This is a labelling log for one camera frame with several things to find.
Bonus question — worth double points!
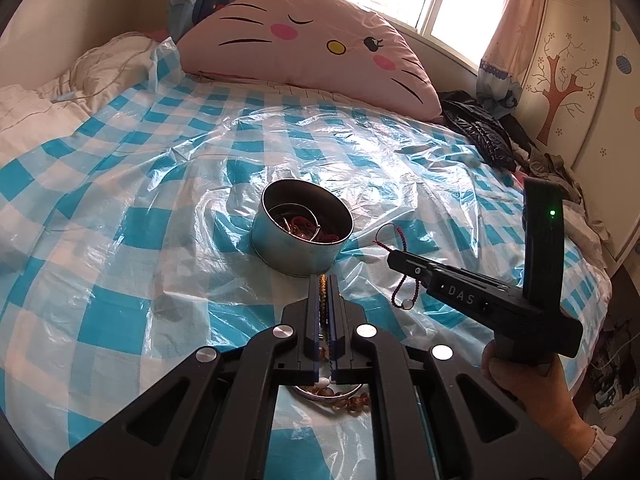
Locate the black puffer jacket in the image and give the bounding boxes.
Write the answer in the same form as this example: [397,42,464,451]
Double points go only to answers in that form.
[440,91,518,171]

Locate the heap of dark clothes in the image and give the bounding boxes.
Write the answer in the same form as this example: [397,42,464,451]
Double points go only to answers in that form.
[510,115,608,241]

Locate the white quilt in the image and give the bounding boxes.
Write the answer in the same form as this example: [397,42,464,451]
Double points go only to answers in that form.
[0,31,163,156]

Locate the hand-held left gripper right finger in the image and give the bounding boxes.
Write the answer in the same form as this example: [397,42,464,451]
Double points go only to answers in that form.
[327,274,583,480]

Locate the person's right forearm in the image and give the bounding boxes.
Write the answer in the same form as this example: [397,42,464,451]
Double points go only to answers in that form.
[575,424,619,480]

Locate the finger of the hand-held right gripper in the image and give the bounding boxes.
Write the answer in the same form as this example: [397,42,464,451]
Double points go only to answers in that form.
[386,251,437,289]

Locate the cartoon whale curtain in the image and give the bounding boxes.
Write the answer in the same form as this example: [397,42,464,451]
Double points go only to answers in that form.
[167,0,243,43]

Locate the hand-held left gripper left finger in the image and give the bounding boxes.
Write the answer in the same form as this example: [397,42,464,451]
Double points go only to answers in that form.
[54,274,323,480]

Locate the blue checkered plastic sheet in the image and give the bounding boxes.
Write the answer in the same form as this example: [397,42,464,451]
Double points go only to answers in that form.
[0,37,613,480]

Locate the dark red bead bracelet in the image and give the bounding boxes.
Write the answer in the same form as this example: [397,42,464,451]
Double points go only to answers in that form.
[280,214,347,244]

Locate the red beaded string bracelet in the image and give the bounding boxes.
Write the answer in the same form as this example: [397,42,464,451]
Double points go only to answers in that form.
[372,222,417,311]

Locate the wardrobe with tree decal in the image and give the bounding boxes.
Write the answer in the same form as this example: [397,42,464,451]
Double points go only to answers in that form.
[520,0,640,266]

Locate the person's right hand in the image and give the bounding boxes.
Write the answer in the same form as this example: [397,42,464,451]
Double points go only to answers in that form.
[481,342,594,466]

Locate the silver bangle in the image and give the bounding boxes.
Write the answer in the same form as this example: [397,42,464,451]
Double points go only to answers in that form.
[272,201,322,242]

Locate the brown wooden bead bracelet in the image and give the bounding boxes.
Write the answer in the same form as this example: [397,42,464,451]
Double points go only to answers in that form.
[316,274,333,388]

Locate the round metal tin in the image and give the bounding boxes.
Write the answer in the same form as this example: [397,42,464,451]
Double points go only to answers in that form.
[250,177,355,277]

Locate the pink cartoon curtain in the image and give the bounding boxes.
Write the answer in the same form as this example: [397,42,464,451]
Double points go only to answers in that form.
[475,0,548,111]

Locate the pink cat face pillow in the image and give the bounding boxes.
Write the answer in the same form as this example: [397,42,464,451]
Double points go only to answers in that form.
[177,0,443,122]

